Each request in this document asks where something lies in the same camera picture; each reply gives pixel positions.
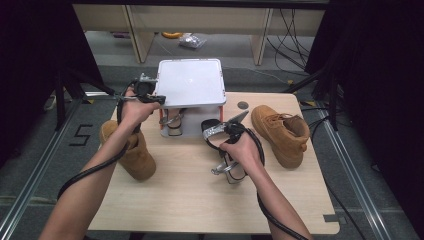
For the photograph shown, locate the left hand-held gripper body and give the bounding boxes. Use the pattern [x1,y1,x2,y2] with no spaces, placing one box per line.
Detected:
[134,73,159,98]

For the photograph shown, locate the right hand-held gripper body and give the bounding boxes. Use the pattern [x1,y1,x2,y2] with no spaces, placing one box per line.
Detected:
[226,110,250,144]

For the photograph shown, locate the black rhinestone strap sandal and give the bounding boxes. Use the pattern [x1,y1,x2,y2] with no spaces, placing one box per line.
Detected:
[159,108,185,137]
[200,118,249,185]

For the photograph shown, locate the white two-tier shoe rack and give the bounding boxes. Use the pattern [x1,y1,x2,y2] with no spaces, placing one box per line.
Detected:
[153,58,227,138]

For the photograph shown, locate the tan suede boot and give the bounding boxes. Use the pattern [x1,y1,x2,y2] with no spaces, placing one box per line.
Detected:
[99,119,157,182]
[250,104,312,170]

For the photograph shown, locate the person's right hand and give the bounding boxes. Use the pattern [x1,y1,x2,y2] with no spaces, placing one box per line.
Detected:
[219,131,264,172]

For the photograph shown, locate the person's left hand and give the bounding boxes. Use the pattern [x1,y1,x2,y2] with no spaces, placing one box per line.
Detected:
[120,87,162,129]

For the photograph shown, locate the yellow object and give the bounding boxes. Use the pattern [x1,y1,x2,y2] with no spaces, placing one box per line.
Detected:
[161,31,184,40]

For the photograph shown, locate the clear plastic bag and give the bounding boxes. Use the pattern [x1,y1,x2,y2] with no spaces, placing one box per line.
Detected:
[178,32,208,50]

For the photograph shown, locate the black floor tape marks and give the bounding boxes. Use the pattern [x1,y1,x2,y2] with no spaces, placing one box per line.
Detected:
[69,124,94,147]

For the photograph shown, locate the beige desk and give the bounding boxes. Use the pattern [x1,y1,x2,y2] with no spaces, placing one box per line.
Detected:
[72,3,326,66]

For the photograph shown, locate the dark curtain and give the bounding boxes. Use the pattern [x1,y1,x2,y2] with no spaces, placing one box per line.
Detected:
[0,0,104,168]
[304,0,424,231]

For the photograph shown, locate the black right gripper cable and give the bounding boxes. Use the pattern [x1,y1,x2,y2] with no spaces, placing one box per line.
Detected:
[244,128,309,240]

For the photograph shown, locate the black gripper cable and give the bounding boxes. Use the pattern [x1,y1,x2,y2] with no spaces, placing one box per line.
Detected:
[244,128,309,240]
[57,79,143,201]

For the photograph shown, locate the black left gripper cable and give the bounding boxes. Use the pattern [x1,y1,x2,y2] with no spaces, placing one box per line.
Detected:
[57,79,143,201]

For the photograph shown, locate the black cable bundle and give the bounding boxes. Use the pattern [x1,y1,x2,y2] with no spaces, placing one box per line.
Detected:
[266,8,316,71]

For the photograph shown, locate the aluminium floor rail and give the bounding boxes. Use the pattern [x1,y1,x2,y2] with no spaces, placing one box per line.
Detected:
[316,99,394,240]
[0,98,84,240]

